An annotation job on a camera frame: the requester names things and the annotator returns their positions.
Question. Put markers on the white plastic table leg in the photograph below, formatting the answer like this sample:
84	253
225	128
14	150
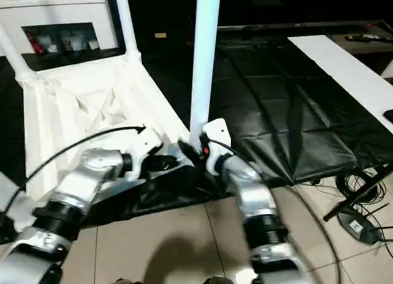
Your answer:
126	23
13	51
204	66
17	198

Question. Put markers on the white plastic table top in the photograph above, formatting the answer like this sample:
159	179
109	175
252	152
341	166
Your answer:
76	112

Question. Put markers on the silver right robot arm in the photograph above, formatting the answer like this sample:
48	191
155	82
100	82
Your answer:
255	198

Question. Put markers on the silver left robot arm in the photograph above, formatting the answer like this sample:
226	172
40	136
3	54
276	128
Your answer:
86	173

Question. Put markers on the black glossy mat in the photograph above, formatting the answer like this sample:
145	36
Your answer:
276	112

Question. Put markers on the small tan label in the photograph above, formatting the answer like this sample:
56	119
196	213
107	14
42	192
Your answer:
160	35

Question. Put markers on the dark robot torso part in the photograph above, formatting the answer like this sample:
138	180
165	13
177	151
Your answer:
218	280
130	281

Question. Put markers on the small white jar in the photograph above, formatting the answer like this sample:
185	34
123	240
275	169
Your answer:
93	44

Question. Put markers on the black stand bar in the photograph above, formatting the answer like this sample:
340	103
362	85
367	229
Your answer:
353	198

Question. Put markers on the white flat panel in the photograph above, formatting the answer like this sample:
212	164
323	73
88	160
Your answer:
344	69

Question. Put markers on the white cabinet with glass doors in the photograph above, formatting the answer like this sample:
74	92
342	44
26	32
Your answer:
61	11

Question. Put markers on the dark remote control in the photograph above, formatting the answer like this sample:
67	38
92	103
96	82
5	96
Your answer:
365	37

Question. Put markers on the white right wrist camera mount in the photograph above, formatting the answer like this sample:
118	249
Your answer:
218	132

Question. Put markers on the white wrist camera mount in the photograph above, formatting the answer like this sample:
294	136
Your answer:
218	132
144	146

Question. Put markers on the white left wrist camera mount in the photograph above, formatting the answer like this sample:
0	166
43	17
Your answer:
144	146

